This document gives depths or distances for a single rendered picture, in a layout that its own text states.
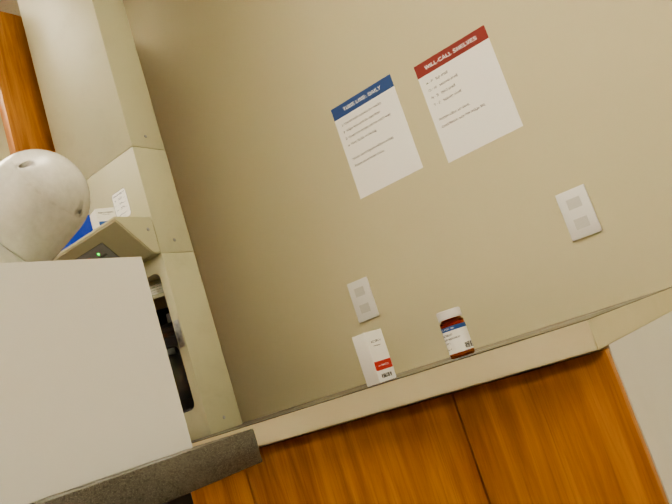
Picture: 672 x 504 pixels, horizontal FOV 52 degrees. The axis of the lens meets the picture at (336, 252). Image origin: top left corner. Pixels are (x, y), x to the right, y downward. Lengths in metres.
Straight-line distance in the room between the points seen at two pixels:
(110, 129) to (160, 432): 1.28
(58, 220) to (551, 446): 0.71
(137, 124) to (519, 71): 1.00
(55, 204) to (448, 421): 0.62
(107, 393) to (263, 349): 1.41
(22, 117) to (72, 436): 1.60
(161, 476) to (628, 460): 0.57
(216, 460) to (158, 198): 1.19
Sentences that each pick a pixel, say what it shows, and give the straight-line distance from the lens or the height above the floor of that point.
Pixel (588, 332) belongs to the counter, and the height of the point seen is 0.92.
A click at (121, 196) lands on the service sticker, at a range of 1.94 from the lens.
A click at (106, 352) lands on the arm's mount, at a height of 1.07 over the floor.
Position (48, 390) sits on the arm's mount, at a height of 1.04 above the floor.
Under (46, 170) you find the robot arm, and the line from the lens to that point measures 0.95.
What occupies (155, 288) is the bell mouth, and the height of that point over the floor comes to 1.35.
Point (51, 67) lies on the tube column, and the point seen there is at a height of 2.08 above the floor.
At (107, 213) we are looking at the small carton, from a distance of 1.89.
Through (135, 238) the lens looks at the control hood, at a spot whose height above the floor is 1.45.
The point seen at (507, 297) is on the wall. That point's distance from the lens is 1.74.
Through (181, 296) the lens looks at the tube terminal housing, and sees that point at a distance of 1.81.
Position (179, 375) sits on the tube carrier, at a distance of 1.92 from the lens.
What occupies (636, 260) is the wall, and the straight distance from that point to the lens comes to 1.65.
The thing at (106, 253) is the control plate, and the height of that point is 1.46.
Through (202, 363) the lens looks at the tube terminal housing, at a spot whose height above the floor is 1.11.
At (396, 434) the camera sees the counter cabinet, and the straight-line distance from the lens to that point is 1.10.
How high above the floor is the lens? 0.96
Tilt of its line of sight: 11 degrees up
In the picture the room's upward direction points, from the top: 18 degrees counter-clockwise
